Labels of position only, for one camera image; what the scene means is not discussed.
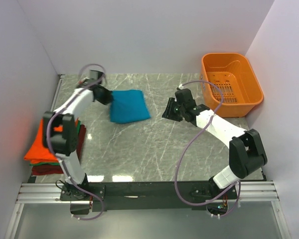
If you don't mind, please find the teal blue t shirt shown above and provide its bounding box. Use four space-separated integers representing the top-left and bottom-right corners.
110 90 151 124

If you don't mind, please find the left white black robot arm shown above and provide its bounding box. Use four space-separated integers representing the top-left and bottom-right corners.
42 70 113 200

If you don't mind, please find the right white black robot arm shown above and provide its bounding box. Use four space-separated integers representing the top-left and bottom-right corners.
162 89 268 199

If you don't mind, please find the orange plastic basket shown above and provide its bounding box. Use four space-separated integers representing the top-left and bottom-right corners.
200 53 264 118

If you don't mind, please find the folded orange t shirt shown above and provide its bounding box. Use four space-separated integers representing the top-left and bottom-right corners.
24 120 59 165

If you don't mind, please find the folded dark red t shirt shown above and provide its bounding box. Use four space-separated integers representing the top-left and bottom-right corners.
29 120 86 176

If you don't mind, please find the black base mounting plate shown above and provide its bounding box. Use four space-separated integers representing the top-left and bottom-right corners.
60 181 237 214

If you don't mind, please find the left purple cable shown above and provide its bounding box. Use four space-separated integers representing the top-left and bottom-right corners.
46 64 108 222

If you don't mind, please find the purple cable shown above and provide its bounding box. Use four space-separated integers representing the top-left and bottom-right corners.
46 64 108 222
174 81 241 218

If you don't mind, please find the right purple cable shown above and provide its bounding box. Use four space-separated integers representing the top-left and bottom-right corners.
174 81 241 218

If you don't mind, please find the aluminium rail frame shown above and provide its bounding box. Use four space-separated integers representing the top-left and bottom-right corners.
16 181 280 204

